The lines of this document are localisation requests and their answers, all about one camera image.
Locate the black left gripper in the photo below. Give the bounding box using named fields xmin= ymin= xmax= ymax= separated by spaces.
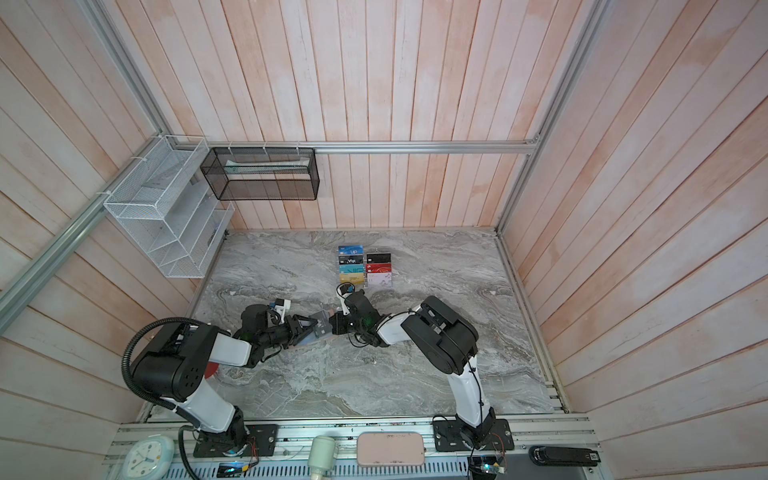
xmin=260 ymin=314 xmax=319 ymax=350

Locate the dark grey credit card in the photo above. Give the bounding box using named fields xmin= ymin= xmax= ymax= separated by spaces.
xmin=311 ymin=310 xmax=332 ymax=339

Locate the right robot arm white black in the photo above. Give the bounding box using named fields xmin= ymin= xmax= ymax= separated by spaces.
xmin=330 ymin=282 xmax=495 ymax=447

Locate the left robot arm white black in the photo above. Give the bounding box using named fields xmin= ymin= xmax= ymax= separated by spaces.
xmin=121 ymin=302 xmax=318 ymax=456

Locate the gold credit card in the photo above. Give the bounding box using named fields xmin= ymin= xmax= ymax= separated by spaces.
xmin=340 ymin=272 xmax=365 ymax=285

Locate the teal credit card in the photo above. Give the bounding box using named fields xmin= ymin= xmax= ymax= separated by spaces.
xmin=339 ymin=264 xmax=365 ymax=274

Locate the black credit card left column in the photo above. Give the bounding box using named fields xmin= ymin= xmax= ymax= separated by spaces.
xmin=338 ymin=255 xmax=365 ymax=265

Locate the black credit card column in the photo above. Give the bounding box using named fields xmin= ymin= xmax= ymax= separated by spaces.
xmin=366 ymin=253 xmax=392 ymax=264
xmin=338 ymin=255 xmax=365 ymax=265

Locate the red credit card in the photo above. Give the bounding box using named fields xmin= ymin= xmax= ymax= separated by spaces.
xmin=366 ymin=263 xmax=392 ymax=274

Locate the black credit card right column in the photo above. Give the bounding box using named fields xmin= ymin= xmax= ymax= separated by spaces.
xmin=366 ymin=253 xmax=392 ymax=264

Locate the pink rectangular case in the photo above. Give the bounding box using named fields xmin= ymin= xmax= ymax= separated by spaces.
xmin=356 ymin=432 xmax=426 ymax=468

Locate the black mesh basket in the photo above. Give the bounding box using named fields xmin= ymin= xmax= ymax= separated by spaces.
xmin=200 ymin=146 xmax=320 ymax=201

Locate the white analog clock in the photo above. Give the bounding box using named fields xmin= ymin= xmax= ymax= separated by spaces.
xmin=120 ymin=435 xmax=175 ymax=480

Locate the black stapler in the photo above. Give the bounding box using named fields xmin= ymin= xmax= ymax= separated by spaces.
xmin=528 ymin=445 xmax=601 ymax=467

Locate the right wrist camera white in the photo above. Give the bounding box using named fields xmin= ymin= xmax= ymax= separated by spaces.
xmin=336 ymin=282 xmax=356 ymax=316

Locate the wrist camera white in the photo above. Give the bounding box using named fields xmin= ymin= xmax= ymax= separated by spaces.
xmin=336 ymin=282 xmax=356 ymax=316
xmin=271 ymin=298 xmax=291 ymax=322

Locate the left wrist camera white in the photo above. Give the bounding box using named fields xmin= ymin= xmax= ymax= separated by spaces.
xmin=271 ymin=298 xmax=291 ymax=322

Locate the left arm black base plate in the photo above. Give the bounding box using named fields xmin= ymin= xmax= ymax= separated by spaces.
xmin=193 ymin=424 xmax=279 ymax=458

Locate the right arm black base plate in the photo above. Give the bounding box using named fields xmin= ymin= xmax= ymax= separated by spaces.
xmin=432 ymin=416 xmax=514 ymax=452

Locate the black corrugated cable hose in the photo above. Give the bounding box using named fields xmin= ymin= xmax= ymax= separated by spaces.
xmin=121 ymin=317 xmax=205 ymax=409

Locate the white wire mesh shelf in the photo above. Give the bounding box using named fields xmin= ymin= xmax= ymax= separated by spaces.
xmin=104 ymin=135 xmax=234 ymax=279

